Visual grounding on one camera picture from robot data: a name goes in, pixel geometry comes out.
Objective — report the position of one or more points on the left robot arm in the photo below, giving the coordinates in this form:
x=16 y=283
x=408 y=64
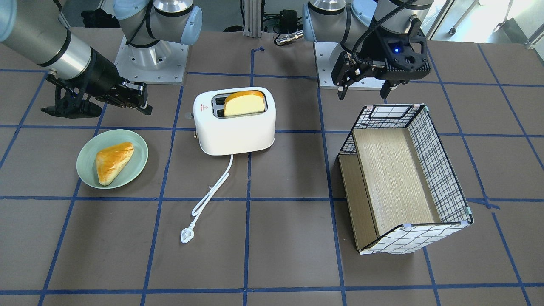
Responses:
x=348 y=24

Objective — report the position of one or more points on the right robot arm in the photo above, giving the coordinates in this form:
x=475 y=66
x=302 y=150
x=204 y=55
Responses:
x=32 y=28

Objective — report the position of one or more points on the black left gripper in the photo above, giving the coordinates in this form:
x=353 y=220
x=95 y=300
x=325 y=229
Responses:
x=379 y=50

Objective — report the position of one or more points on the yellow bread slice in toaster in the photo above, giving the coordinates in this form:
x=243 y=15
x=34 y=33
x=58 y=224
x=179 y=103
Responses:
x=244 y=102

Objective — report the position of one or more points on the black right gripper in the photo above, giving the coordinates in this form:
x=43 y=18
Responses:
x=101 y=76

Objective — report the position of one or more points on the triangular golden pastry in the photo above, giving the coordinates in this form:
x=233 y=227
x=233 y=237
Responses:
x=111 y=160

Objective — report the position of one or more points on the white toaster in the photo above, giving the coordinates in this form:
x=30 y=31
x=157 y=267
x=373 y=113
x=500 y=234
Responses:
x=219 y=135

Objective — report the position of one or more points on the wire basket with wooden shelf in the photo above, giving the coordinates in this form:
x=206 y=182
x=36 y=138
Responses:
x=401 y=189

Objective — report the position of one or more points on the aluminium frame post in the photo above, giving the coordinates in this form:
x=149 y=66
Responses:
x=252 y=11

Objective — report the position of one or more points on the green plate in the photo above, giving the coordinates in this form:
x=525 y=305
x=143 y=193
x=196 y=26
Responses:
x=85 y=162

